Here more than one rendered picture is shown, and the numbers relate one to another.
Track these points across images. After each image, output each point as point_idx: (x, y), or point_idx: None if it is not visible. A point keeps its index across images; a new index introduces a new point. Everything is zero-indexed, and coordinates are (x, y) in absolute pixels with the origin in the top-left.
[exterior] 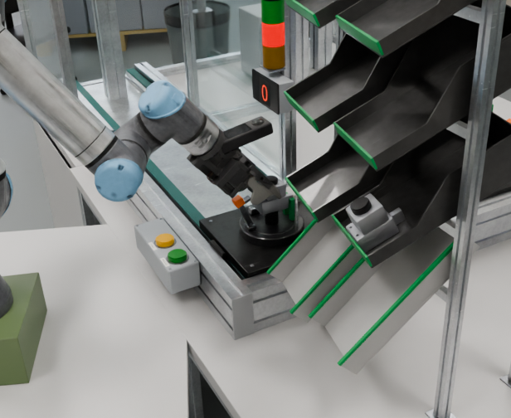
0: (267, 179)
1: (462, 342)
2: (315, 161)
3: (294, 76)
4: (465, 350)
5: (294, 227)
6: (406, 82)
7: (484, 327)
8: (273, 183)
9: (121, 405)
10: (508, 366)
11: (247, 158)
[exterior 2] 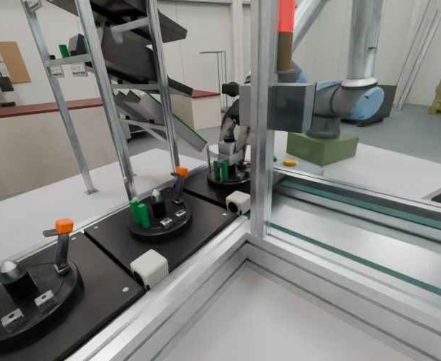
0: (222, 122)
1: (110, 200)
2: (177, 82)
3: (251, 93)
4: (110, 197)
5: (212, 172)
6: (117, 16)
7: (93, 210)
8: (220, 130)
9: (248, 155)
10: (91, 195)
11: (233, 103)
